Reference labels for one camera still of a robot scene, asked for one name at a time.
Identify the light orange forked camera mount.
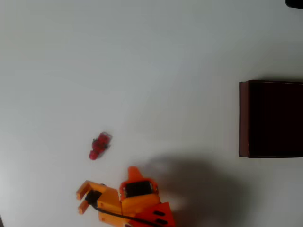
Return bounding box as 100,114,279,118
75,180,124,224

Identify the small red toy object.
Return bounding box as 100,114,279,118
89,131,113,162

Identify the black object at table edge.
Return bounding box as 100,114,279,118
285,0,303,10

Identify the black camera cable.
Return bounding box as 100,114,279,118
89,202,177,227

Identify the small black camera module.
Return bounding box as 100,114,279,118
84,190,103,207

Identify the dark brown open box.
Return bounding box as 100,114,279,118
238,79,303,159

